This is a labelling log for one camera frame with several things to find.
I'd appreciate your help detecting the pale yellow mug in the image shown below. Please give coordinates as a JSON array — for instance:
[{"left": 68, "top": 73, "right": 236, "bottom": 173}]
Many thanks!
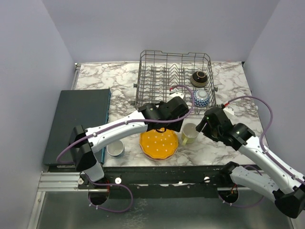
[{"left": 181, "top": 123, "right": 199, "bottom": 146}]

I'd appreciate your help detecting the orange blue patterned bowl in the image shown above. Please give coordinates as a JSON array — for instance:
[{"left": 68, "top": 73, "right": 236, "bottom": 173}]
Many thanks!
[{"left": 193, "top": 89, "right": 210, "bottom": 107}]

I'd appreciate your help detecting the dark brown bowl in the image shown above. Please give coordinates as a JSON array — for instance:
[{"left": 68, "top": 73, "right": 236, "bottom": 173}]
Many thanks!
[{"left": 190, "top": 71, "right": 208, "bottom": 88}]

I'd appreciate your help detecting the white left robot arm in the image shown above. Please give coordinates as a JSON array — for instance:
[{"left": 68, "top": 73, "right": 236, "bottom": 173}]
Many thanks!
[{"left": 68, "top": 96, "right": 190, "bottom": 188}]

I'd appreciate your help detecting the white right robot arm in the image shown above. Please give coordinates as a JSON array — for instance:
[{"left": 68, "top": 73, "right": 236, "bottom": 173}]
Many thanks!
[{"left": 196, "top": 107, "right": 305, "bottom": 219}]

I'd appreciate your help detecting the orange polka dot plate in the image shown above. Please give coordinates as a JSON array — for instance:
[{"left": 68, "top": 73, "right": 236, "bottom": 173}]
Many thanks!
[{"left": 139, "top": 130, "right": 179, "bottom": 148}]

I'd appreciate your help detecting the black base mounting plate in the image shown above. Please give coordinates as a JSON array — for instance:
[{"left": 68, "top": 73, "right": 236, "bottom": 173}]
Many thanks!
[{"left": 78, "top": 164, "right": 278, "bottom": 200}]

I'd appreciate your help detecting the blue mug white inside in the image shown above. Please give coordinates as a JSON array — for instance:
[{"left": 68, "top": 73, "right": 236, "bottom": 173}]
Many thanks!
[{"left": 106, "top": 140, "right": 125, "bottom": 157}]

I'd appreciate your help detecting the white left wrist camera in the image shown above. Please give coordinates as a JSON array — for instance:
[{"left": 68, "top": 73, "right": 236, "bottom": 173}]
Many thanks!
[{"left": 168, "top": 88, "right": 184, "bottom": 100}]

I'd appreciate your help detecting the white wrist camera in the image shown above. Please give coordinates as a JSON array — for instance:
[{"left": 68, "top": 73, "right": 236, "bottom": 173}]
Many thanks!
[
  {"left": 221, "top": 104, "right": 234, "bottom": 115},
  {"left": 168, "top": 88, "right": 184, "bottom": 100}
]

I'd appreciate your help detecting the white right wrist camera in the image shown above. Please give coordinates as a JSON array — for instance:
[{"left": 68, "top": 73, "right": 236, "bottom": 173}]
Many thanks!
[{"left": 221, "top": 104, "right": 234, "bottom": 115}]

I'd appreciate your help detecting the grey wire dish rack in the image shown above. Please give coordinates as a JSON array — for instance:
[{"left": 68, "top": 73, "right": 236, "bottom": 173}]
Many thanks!
[{"left": 131, "top": 50, "right": 218, "bottom": 116}]

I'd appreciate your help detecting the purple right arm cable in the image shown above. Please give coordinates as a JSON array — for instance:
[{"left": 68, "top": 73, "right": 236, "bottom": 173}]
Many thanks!
[{"left": 220, "top": 96, "right": 305, "bottom": 208}]

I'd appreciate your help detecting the dark network switch box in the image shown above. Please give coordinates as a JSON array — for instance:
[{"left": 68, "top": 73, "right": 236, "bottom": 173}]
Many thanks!
[{"left": 42, "top": 89, "right": 111, "bottom": 166}]

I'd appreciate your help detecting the aluminium rail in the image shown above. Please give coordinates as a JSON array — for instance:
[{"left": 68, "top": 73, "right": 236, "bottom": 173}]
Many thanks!
[{"left": 38, "top": 168, "right": 290, "bottom": 193}]

